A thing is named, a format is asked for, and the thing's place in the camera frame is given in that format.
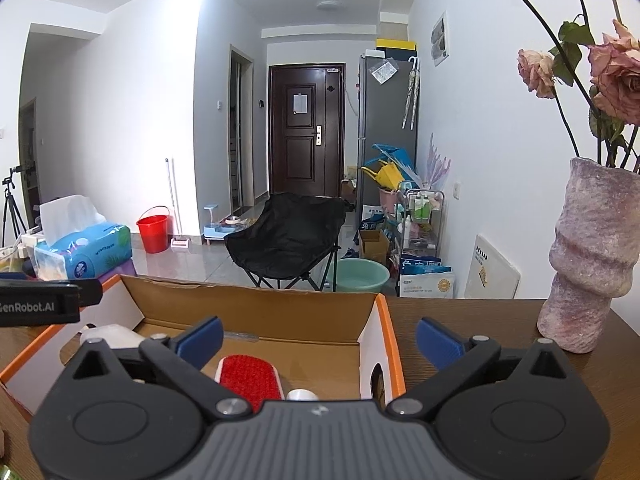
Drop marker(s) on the blue and white bag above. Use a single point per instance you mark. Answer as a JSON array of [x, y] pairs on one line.
[[372, 217]]

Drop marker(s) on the dark brown entrance door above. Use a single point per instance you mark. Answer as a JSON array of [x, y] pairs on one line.
[[300, 160]]

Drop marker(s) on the white plastic jar lid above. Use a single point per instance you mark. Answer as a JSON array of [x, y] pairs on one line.
[[302, 395]]

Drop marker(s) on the clear plastic bag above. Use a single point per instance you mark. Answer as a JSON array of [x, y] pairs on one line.
[[383, 71]]

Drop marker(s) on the pink textured vase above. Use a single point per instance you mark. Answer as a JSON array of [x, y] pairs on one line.
[[585, 260]]

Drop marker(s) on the black camera tripod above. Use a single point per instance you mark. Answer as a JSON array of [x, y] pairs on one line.
[[9, 205]]

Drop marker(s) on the grey refrigerator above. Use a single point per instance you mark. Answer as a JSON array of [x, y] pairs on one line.
[[385, 120]]

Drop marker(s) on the blue tissue pack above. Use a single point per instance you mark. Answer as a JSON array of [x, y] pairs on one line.
[[95, 255]]

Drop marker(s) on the orange-edged cardboard box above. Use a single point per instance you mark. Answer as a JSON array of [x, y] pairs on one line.
[[250, 310]]

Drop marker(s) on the white paper notice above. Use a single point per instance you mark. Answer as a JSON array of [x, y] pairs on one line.
[[300, 103]]

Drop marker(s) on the blue printed box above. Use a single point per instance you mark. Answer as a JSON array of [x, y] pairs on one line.
[[420, 263]]

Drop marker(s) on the red plastic bucket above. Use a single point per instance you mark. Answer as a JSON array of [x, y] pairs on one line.
[[152, 232]]

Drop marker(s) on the white bag with gold seal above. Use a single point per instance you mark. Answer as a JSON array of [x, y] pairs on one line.
[[427, 286]]

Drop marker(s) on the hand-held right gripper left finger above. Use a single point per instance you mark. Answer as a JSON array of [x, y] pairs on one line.
[[205, 336]]

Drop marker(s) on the yellow and black box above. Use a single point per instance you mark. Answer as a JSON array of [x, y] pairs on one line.
[[397, 45]]

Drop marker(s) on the purple feather decoration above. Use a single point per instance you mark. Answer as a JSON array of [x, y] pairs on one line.
[[436, 165]]

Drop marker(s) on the metal trolley rack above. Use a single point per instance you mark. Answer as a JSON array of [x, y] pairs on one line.
[[422, 230]]

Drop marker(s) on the red and white lint brush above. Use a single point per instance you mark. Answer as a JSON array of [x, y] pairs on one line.
[[245, 380]]

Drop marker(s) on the pink plastic bucket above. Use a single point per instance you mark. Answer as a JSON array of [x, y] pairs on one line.
[[389, 199]]

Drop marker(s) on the white leaning board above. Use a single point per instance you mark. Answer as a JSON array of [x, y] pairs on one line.
[[492, 270]]

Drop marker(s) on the blue pet feeder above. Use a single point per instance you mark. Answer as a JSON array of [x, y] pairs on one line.
[[217, 231]]

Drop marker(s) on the green plastic basin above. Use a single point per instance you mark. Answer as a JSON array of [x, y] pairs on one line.
[[362, 275]]

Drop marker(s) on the small brown cardboard box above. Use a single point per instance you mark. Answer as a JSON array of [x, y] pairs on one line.
[[374, 249]]

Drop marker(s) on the black folding chair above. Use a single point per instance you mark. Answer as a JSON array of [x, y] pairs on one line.
[[285, 235]]

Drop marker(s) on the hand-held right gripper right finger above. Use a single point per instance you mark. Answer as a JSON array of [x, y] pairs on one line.
[[436, 340]]

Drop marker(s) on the round ceiling light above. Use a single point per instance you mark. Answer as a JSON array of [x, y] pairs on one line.
[[329, 5]]

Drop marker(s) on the purple foam block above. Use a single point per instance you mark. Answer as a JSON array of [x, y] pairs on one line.
[[120, 270]]

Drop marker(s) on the white flat mop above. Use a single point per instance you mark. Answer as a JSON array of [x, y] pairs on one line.
[[175, 200]]

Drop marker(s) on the white folded umbrella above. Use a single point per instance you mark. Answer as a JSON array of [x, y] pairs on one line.
[[410, 95]]

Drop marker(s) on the yellow watering can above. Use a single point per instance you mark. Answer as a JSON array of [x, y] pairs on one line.
[[386, 175]]

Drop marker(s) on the white plastic bottle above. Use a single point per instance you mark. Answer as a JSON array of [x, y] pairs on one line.
[[112, 335]]

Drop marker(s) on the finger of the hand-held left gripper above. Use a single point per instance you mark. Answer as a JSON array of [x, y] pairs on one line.
[[91, 292]]

